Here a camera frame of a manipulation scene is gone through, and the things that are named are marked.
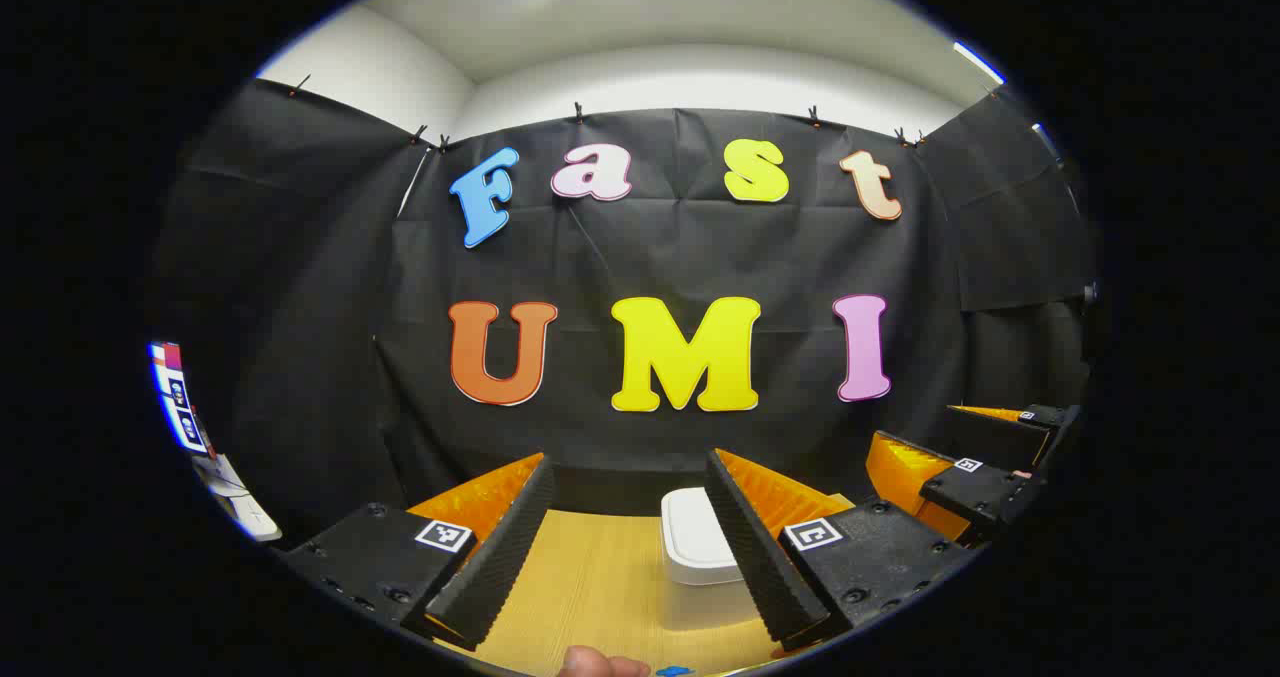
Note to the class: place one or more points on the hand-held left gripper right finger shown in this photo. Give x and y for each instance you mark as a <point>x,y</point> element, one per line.
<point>760,557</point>

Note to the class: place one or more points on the white side table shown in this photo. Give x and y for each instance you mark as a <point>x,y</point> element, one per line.
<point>240,507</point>

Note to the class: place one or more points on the white desktop garbage bin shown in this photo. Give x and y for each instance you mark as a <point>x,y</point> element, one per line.
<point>690,537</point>

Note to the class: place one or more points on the black backdrop cloth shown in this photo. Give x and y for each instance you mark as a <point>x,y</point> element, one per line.
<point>650,247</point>

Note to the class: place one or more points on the computer monitor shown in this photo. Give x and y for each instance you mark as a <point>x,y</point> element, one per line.
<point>178,402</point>

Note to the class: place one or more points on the blue paper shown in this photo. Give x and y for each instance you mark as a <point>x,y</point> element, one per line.
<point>675,671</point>

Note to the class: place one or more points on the ceiling light strip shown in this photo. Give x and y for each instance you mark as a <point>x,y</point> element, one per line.
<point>978,62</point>

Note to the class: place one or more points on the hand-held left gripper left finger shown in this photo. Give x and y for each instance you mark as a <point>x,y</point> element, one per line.
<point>500,547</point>

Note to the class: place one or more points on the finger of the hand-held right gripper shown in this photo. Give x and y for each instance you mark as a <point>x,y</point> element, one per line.
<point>985,492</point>
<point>1000,437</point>

